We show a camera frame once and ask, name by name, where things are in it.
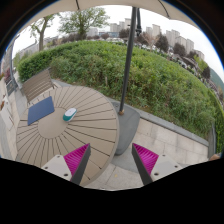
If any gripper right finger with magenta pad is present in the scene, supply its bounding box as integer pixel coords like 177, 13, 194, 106
132, 143, 182, 185

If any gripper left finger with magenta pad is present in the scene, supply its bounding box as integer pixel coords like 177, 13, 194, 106
42, 144, 91, 185

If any white and teal computer mouse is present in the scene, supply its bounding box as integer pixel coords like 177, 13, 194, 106
63, 108, 77, 122

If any blue mouse pad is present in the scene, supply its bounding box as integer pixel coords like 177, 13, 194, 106
28, 96, 54, 125

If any grey umbrella base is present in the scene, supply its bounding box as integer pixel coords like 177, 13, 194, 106
115, 105, 140, 155

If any round slatted patio table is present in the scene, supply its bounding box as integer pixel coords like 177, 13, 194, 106
16, 86, 119, 186

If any green hedge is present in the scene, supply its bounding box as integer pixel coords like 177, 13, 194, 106
18, 41, 224, 151

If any slatted outdoor chair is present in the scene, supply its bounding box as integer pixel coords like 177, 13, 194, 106
22, 69, 56, 104

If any dark umbrella pole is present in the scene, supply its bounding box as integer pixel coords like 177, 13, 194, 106
118, 7, 142, 115

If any beige umbrella canopy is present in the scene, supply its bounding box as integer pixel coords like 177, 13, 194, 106
24, 0, 201, 31

